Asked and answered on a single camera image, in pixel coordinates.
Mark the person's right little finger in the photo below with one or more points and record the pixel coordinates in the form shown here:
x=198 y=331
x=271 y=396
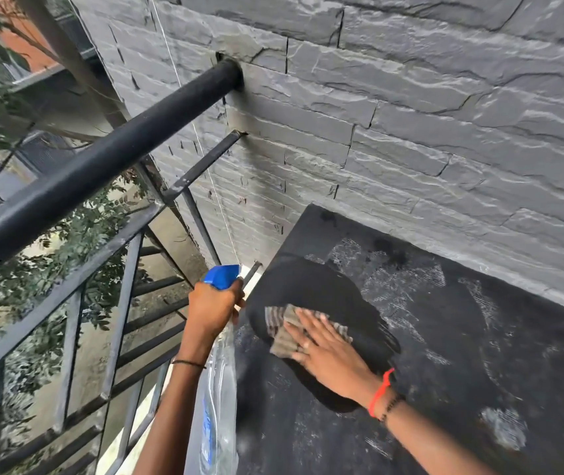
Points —
x=337 y=332

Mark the person's right forearm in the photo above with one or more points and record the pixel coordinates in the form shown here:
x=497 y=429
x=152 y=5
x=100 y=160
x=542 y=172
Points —
x=425 y=440

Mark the person's left forearm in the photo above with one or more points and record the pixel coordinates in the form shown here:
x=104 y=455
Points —
x=173 y=415

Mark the green leafy tree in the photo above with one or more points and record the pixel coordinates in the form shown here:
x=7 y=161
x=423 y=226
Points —
x=29 y=286

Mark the person's right thumb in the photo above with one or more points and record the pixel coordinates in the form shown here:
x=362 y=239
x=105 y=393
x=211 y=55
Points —
x=300 y=357

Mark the red brick building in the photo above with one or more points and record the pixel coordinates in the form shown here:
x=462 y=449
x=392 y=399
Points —
x=27 y=46

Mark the person's right middle finger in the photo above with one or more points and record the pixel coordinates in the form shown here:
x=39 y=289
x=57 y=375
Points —
x=311 y=327

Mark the person's right hand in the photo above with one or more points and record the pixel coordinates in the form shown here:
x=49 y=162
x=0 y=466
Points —
x=334 y=361

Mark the clear spray bottle blue head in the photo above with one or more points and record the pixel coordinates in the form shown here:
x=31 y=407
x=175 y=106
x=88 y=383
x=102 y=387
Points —
x=220 y=390

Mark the person's left fingers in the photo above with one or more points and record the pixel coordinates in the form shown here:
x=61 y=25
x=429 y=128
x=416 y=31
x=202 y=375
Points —
x=240 y=294

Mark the grey striped cleaning cloth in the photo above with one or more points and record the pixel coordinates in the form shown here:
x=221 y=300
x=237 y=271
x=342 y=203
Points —
x=282 y=336

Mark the black metal railing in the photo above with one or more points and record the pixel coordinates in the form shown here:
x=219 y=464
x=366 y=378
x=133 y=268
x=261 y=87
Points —
x=64 y=180

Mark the grey slanted pole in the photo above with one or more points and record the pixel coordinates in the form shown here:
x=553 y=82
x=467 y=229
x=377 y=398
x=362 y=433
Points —
x=71 y=56

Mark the person's left hand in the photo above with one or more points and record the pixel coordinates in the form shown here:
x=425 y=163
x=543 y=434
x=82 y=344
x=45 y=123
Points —
x=210 y=309

